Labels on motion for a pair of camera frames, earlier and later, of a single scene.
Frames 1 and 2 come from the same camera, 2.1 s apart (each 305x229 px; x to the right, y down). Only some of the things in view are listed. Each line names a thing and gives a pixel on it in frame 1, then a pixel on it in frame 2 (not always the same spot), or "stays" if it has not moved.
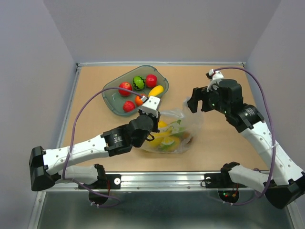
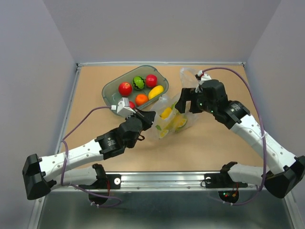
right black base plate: x=218 y=180 stays
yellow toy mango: x=156 y=90 stays
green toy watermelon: x=138 y=82 stays
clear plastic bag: x=178 y=129 → x=168 y=119
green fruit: x=176 y=130 → x=182 y=123
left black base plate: x=109 y=181 stays
